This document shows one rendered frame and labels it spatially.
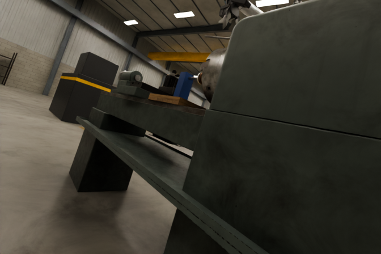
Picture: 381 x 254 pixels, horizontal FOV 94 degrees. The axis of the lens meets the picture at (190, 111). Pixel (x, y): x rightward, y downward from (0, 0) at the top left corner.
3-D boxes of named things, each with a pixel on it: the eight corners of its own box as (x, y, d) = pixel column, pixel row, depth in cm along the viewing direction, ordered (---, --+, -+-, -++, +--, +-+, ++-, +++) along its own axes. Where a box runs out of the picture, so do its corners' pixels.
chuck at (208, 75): (245, 111, 102) (254, 57, 101) (210, 105, 81) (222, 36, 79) (232, 109, 109) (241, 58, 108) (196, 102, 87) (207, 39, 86)
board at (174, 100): (218, 121, 113) (220, 114, 113) (177, 104, 88) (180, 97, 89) (187, 113, 135) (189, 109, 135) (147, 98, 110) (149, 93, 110)
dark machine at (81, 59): (109, 130, 516) (130, 67, 533) (60, 121, 428) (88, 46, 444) (89, 118, 639) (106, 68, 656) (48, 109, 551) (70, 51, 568)
